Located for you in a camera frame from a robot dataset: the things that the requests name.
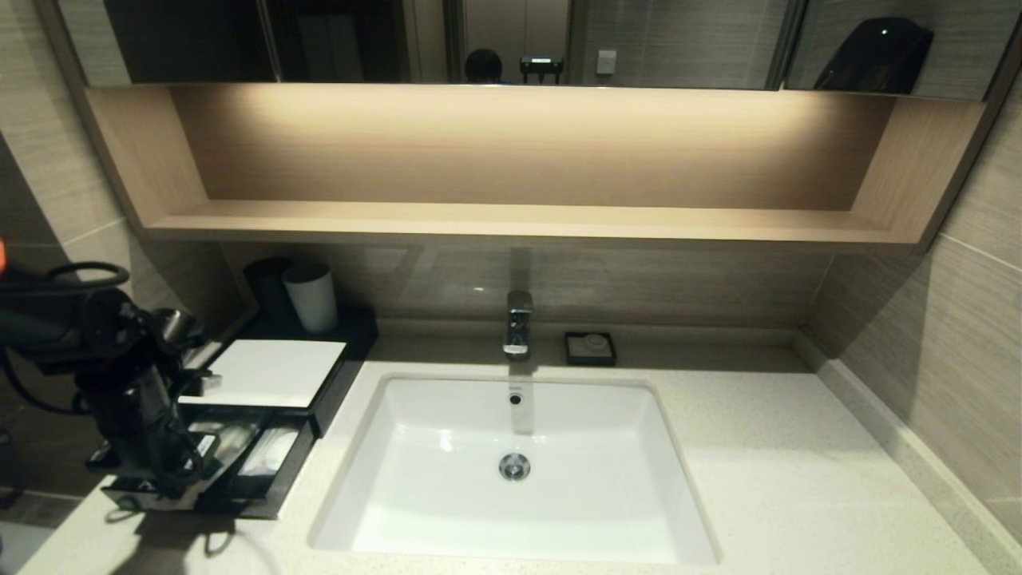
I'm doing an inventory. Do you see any grey plastic cup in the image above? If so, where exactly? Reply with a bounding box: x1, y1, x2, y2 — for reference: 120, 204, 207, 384
283, 264, 340, 335

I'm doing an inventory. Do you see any white square plate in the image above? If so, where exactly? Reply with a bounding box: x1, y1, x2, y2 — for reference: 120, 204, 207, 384
180, 339, 347, 409

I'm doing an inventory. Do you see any black amenity box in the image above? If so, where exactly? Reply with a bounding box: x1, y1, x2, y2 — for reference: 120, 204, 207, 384
172, 307, 380, 438

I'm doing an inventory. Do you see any small white wrapped packet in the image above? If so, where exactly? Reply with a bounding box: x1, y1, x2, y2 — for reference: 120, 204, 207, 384
240, 426, 301, 478

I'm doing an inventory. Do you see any black tumbler cup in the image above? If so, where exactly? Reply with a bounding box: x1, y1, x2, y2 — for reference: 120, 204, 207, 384
244, 257, 296, 322

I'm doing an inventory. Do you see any white ceramic sink basin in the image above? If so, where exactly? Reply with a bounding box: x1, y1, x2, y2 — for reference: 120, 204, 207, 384
307, 374, 719, 566

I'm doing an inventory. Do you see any chrome sink faucet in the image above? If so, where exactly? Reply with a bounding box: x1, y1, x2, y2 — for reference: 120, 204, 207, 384
502, 291, 534, 358

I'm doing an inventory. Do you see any black square soap dish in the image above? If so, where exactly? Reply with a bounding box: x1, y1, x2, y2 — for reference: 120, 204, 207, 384
564, 332, 617, 368

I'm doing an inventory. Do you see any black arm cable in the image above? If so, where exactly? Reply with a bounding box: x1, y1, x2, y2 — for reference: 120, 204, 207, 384
0, 261, 131, 298

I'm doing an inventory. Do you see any wooden wall shelf niche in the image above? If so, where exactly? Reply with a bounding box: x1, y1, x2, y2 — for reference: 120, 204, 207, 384
84, 82, 988, 255

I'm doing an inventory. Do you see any wall mirror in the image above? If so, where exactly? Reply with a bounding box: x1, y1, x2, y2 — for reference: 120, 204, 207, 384
60, 0, 1022, 101

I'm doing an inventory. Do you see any black glossy wall dispenser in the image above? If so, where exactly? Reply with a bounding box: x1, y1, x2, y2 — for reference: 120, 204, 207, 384
814, 18, 935, 93

